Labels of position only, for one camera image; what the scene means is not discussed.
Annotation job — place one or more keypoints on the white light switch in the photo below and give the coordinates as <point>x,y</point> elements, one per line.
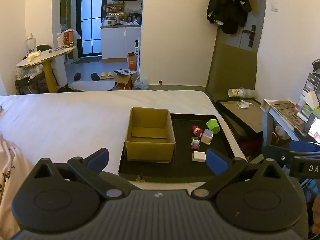
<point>274,6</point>

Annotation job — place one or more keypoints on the beige slipper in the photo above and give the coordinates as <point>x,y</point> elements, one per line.
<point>111,75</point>
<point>103,75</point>

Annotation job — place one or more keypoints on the person's right hand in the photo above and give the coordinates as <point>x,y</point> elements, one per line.
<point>316,215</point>

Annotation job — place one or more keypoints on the small drawer unit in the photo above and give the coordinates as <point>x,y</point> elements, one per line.
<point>312,85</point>

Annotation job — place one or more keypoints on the white purple toy box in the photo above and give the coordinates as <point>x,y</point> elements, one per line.
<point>207,137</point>

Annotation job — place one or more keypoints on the clear plastic bag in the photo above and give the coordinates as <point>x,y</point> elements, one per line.
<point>141,83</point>

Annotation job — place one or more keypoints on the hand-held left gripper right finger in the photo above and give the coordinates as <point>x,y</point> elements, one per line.
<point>217,161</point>

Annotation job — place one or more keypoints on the white rectangular block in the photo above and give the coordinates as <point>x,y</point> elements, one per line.
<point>198,156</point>

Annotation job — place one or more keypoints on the black slipper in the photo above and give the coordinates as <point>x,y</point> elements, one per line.
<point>77,76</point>
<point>95,76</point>

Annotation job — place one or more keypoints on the white face mask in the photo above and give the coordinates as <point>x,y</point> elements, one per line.
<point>244,104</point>

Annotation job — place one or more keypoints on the printed desk mat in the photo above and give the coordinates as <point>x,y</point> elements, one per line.
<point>287,112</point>

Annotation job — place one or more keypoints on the black side table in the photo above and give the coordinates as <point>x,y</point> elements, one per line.
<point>247,117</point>

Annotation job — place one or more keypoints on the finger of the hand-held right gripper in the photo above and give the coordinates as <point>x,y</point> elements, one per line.
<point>305,146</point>
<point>280,155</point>

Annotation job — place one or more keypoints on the black shoes pile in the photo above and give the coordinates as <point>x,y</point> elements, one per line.
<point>65,88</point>

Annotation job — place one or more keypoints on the white rice cooker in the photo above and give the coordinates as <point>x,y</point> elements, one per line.
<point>108,22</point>

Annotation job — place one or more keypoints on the black tray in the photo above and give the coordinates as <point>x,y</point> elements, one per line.
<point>180,165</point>

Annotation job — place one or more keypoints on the black framed glass door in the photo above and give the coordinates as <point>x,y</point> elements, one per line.
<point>90,17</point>

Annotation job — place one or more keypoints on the black spray bottle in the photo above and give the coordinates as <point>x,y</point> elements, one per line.
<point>136,48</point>

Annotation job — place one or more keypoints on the white printed cloth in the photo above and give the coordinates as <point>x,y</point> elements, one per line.
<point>12,170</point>

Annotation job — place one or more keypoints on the eyeglasses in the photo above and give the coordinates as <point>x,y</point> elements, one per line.
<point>57,49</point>

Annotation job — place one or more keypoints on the olive brown board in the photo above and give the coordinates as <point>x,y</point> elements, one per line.
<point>232,67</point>

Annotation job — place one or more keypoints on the white kitchen cabinet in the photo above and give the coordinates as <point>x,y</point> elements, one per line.
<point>117,42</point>

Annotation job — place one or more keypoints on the white floor mat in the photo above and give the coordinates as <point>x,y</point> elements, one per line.
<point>92,86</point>

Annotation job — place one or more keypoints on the black chair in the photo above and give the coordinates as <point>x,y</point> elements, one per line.
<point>25,82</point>

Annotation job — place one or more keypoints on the pale yellow object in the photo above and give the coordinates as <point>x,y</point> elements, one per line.
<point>33,55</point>

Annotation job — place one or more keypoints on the green cube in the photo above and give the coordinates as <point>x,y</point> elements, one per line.
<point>213,126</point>

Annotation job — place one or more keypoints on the grey entrance door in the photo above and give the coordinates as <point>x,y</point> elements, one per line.
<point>257,5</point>

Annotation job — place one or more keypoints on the grey door mat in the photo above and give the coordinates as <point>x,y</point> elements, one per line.
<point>87,60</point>

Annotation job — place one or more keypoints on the grey desk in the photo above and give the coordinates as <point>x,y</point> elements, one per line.
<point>268,122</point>

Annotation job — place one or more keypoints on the kitchen shelf with jars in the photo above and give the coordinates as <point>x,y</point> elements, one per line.
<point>115,7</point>

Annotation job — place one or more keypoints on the clear water bottle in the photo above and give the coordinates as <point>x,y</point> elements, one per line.
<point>30,43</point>

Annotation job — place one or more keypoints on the green tissue box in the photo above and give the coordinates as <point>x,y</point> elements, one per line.
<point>308,105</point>

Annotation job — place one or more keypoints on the orange box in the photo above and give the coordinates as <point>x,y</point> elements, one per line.
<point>131,62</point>

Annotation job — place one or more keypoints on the black hanging jacket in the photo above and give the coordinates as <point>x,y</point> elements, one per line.
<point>227,5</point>

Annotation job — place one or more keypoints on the round yellow side table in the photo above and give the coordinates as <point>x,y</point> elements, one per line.
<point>47,57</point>

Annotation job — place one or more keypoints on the blue figurine with beer mug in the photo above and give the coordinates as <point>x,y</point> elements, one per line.
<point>195,143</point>

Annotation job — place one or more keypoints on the pink figurine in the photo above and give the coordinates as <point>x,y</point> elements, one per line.
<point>197,131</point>

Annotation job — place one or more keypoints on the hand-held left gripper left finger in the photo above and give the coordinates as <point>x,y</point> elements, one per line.
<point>98,158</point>

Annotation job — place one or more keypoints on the stack of plastic cups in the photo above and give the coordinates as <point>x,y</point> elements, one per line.
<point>241,93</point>

